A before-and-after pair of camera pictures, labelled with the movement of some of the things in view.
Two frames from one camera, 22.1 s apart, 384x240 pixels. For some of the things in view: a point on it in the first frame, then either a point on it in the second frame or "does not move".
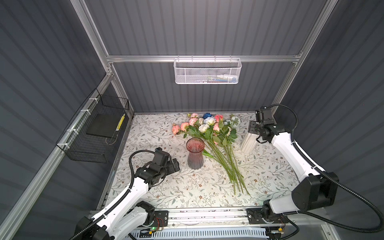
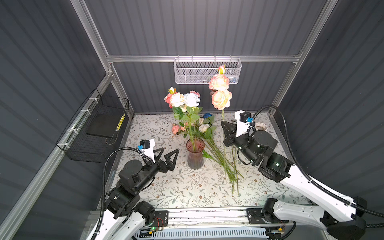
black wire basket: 91,136 does not move
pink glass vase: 195,146 does not move
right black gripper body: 253,127 to 242,143
